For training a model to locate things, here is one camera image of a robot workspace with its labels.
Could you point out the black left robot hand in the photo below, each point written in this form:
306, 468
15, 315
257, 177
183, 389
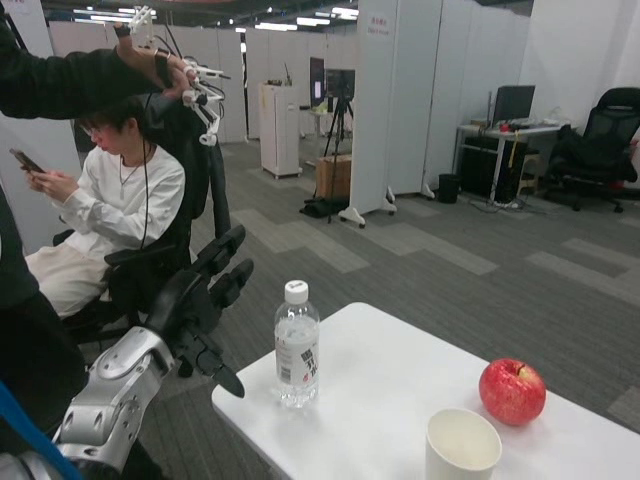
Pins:
180, 305

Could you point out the clear plastic water bottle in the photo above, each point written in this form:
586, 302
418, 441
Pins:
297, 360

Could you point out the seated person in white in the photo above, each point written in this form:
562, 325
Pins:
125, 200

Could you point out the black padded office chair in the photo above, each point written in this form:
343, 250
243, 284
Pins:
210, 190

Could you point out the black floor bag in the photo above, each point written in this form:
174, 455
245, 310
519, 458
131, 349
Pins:
322, 207

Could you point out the white exoskeleton glove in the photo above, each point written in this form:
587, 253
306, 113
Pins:
207, 117

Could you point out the white wheeled cabinet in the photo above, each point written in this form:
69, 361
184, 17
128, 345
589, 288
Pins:
279, 130

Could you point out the brown cardboard box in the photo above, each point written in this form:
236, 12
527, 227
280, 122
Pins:
334, 175

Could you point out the dark smartphone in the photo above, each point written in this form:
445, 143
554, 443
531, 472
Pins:
27, 161

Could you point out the yellow green object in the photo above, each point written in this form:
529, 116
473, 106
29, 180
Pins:
321, 107

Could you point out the black tripod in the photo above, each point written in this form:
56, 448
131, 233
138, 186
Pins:
340, 107

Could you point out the standing person in black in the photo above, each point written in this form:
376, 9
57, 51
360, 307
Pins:
50, 85

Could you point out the lit display screen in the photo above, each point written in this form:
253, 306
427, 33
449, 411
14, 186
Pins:
317, 80

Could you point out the wide white partition panel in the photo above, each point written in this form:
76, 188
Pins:
375, 100

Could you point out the black trash bin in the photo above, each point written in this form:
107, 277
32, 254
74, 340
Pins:
449, 189

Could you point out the white paper cup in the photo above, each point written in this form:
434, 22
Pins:
450, 460

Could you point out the narrow white partition panel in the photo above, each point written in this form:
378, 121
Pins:
420, 90

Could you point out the black computer cabinet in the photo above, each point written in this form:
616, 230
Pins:
482, 172

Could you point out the white office desk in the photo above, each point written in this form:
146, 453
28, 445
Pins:
470, 128

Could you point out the white power strip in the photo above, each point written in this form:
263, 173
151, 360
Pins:
506, 203

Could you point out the red apple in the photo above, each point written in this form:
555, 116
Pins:
510, 395

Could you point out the black computer monitor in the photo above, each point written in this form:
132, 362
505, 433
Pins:
515, 105

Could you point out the black mesh office chair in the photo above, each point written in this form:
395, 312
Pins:
615, 115

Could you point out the black camera box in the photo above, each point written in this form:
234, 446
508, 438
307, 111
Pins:
340, 82

